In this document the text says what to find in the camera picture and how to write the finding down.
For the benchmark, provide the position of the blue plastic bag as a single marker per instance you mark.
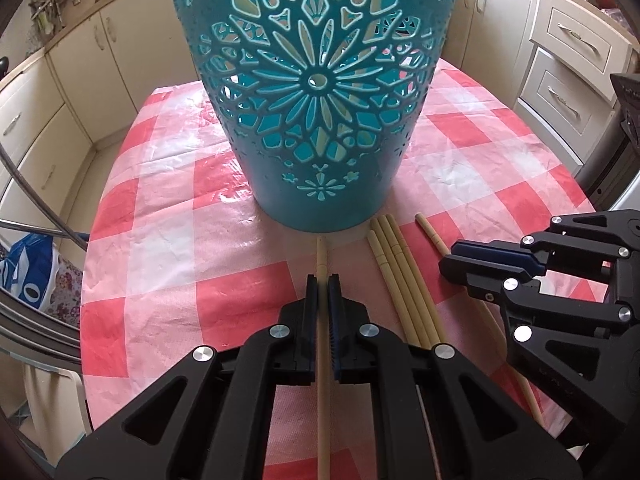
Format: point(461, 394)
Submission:
point(25, 270)

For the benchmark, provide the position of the wall utensil rack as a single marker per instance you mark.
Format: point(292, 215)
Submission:
point(55, 5)

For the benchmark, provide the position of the teal perforated plastic basket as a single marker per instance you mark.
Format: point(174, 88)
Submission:
point(320, 150)

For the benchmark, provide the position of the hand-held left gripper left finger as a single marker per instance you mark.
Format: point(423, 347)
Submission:
point(312, 310)

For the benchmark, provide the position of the cream sink side cabinets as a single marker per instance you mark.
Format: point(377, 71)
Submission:
point(125, 45)

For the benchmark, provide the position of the floral fabric bag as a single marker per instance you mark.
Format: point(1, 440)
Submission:
point(67, 290)

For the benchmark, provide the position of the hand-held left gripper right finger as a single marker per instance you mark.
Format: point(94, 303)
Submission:
point(334, 310)

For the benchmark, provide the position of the cream cabinet with drawers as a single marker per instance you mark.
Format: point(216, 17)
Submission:
point(570, 60)

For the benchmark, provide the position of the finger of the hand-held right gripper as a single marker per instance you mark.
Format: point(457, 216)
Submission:
point(480, 277)
point(500, 256)

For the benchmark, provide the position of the red white checked tablecloth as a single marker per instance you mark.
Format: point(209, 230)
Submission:
point(175, 260)

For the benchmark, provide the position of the cream stove side cabinets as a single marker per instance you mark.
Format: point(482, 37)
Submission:
point(35, 150)

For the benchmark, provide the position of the wooden chopstick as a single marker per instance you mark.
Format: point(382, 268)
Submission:
point(385, 270)
point(430, 235)
point(406, 255)
point(397, 265)
point(322, 255)

